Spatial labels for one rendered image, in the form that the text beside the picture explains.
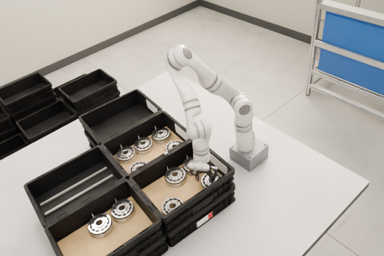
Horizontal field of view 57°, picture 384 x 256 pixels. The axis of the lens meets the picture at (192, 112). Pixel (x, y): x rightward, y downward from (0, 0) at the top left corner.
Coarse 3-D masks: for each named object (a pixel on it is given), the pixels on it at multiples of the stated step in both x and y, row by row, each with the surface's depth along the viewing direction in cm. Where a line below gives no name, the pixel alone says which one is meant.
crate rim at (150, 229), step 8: (120, 184) 160; (104, 192) 158; (136, 192) 156; (144, 200) 152; (80, 208) 152; (152, 208) 148; (64, 216) 150; (152, 224) 142; (160, 224) 143; (48, 232) 144; (144, 232) 140; (136, 240) 138; (56, 248) 138; (120, 248) 135; (128, 248) 138
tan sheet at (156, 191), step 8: (192, 176) 173; (200, 176) 172; (152, 184) 171; (160, 184) 171; (184, 184) 169; (192, 184) 169; (200, 184) 168; (144, 192) 168; (152, 192) 167; (160, 192) 167; (168, 192) 166; (176, 192) 166; (184, 192) 165; (192, 192) 165; (152, 200) 164; (160, 200) 163; (184, 200) 162; (160, 208) 160
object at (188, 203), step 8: (184, 144) 176; (160, 160) 169; (224, 160) 165; (144, 168) 166; (232, 168) 161; (224, 176) 158; (232, 176) 160; (136, 184) 159; (216, 184) 155; (200, 192) 152; (208, 192) 154; (192, 200) 149; (176, 208) 147; (184, 208) 148; (160, 216) 145; (168, 216) 144
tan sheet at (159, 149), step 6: (174, 138) 195; (156, 144) 193; (162, 144) 192; (156, 150) 189; (162, 150) 188; (114, 156) 189; (138, 156) 187; (144, 156) 186; (150, 156) 186; (156, 156) 186; (132, 162) 184; (126, 168) 181
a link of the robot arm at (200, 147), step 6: (204, 120) 146; (204, 126) 143; (210, 126) 145; (204, 132) 144; (210, 132) 145; (198, 138) 151; (204, 138) 149; (198, 144) 149; (204, 144) 148; (198, 150) 149; (204, 150) 150
